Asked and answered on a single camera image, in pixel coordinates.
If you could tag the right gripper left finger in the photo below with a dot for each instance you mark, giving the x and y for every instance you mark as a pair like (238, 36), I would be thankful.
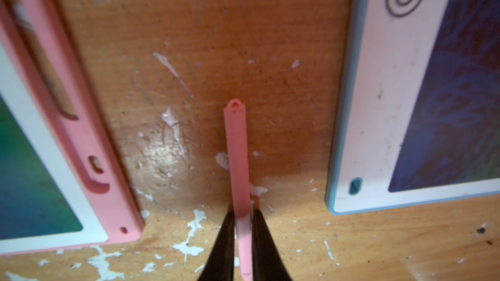
(220, 263)

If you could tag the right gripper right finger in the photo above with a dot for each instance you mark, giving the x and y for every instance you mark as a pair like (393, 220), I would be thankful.
(267, 263)

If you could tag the pink stylus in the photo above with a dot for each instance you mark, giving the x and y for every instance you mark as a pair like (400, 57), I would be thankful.
(237, 150)

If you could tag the pink framed writing tablet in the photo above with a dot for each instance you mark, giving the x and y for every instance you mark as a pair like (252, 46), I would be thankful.
(61, 183)

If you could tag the blue framed tablet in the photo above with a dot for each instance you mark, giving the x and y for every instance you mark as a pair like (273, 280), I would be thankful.
(418, 113)

